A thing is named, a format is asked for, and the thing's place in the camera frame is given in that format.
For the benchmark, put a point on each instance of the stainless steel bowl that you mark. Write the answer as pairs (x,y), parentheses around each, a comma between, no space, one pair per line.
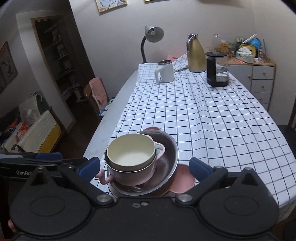
(170,157)

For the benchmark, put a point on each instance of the white mug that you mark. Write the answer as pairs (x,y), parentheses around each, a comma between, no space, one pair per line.
(166,71)

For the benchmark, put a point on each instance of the pink towel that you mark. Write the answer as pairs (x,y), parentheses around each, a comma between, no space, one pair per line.
(98,90)

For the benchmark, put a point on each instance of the thin dark stick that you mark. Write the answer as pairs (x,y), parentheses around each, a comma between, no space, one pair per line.
(264,49)

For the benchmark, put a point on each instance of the pink divided plate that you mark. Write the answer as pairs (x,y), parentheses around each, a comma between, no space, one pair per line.
(182,178)

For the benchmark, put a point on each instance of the orange bottle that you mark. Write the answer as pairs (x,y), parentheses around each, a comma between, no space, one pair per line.
(223,47)

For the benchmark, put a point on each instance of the gold thermos jug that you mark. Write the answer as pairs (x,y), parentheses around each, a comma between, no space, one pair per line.
(196,55)

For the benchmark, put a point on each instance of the yellow-rimmed box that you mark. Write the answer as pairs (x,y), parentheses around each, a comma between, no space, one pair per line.
(251,47)

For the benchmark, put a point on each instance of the white checked tablecloth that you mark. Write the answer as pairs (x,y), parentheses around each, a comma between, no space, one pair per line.
(208,115)

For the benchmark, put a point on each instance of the cream bowl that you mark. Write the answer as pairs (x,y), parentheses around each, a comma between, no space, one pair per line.
(129,153)

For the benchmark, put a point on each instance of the tissue box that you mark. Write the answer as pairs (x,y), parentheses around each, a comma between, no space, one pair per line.
(244,55)

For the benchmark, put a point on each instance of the dark framed wall picture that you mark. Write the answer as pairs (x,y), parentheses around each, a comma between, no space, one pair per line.
(7,67)

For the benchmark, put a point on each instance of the dark bookshelf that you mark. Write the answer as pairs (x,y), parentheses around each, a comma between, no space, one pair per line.
(60,53)

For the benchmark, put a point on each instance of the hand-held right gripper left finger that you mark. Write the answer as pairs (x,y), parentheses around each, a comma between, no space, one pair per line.
(90,169)

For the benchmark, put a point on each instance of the white drawer cabinet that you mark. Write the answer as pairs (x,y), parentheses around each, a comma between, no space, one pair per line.
(261,78)

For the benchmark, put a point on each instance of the wooden chair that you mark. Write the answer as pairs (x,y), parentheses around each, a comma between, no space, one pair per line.
(89,97)

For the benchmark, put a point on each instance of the clear glass dome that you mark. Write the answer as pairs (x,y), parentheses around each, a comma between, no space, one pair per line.
(216,42)

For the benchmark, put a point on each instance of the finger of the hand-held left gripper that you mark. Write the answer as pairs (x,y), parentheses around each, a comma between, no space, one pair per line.
(48,156)
(76,161)

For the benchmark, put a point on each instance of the yellow and white bench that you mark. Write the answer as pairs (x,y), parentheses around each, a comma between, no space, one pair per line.
(39,132)

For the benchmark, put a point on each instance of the grey desk lamp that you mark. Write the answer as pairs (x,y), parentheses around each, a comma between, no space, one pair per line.
(153,33)

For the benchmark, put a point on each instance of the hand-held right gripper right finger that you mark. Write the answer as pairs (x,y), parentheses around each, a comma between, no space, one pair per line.
(200,168)

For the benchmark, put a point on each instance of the pink bowl with steel liner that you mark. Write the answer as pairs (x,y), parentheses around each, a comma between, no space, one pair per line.
(143,176)

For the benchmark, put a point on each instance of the person's left hand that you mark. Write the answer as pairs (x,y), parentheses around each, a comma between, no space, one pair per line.
(11,225)

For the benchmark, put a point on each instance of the pink cloth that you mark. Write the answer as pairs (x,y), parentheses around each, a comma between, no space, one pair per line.
(172,57)

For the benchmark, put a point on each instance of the blue patterned chair cushion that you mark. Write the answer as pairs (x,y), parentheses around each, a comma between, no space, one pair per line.
(105,109)

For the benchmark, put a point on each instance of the blue globe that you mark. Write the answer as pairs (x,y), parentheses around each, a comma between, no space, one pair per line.
(256,44)

